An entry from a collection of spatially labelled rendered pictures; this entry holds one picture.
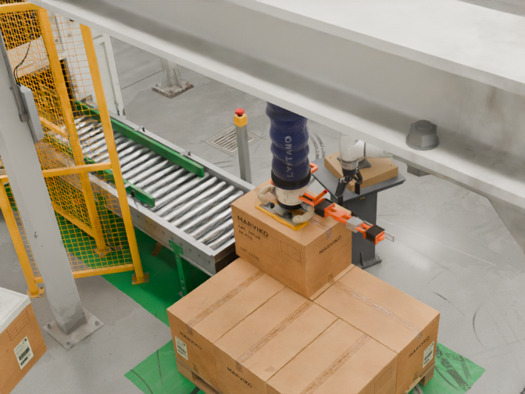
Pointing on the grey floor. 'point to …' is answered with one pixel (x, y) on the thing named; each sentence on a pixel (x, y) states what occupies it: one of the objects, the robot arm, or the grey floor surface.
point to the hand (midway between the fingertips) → (348, 198)
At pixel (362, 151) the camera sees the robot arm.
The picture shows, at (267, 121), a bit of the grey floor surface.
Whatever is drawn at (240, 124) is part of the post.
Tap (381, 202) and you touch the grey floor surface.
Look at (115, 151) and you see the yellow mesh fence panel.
